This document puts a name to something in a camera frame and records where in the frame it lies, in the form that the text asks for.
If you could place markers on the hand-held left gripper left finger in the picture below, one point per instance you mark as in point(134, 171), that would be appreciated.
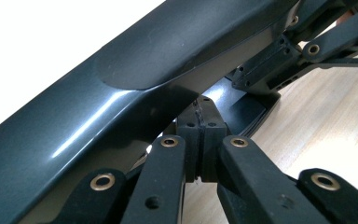
point(194, 149)

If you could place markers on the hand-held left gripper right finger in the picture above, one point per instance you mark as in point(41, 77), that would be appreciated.
point(210, 149)

